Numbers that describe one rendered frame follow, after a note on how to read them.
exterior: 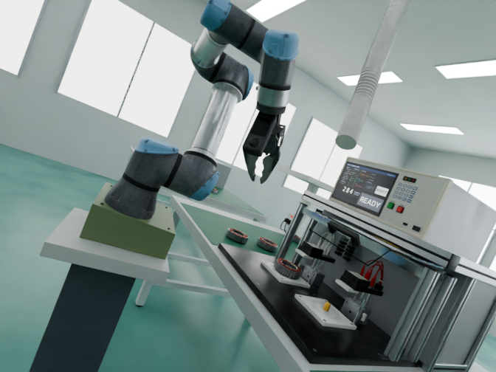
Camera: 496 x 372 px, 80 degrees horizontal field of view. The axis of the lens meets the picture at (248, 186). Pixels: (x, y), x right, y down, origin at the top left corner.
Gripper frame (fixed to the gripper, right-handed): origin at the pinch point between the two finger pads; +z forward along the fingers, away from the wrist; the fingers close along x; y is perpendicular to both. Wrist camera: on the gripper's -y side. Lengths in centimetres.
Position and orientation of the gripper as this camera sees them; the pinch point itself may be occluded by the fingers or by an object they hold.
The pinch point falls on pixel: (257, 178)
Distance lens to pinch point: 79.6
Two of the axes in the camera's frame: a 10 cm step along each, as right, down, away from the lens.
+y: 3.6, -4.8, 8.0
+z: -1.2, 8.3, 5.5
